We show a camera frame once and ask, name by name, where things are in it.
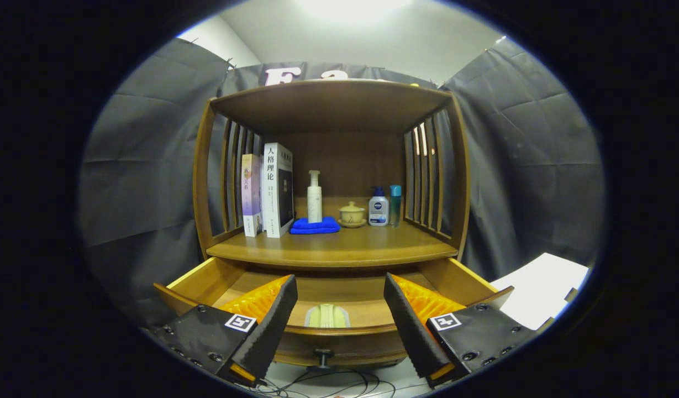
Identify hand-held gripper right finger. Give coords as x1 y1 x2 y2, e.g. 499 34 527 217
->
383 273 555 389

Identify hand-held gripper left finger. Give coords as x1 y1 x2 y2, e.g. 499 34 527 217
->
151 275 299 387

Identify wooden drawer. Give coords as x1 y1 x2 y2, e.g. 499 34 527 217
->
153 256 515 370

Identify pale green ornament grey base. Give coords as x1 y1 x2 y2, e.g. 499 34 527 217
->
304 303 351 328

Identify wooden countertop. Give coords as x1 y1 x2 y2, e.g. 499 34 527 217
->
206 196 460 269

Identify wooden cabinet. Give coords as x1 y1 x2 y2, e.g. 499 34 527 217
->
153 78 515 370

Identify blue folded cloth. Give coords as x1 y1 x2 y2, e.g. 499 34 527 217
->
289 216 341 235

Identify white bottle blue cap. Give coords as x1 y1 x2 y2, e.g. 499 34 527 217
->
368 186 389 227

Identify yellow lidded teacup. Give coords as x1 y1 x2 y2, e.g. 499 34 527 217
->
338 201 367 228

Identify white pump bottle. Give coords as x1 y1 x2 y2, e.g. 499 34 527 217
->
307 170 323 224

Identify purple book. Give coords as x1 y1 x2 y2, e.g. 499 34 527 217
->
240 154 262 238

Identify thick white book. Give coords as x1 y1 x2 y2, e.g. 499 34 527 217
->
260 142 295 239

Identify black backdrop cloth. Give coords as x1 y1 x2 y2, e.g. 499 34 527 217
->
77 36 608 327

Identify black floor cables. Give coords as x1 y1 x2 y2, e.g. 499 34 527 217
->
245 368 398 398

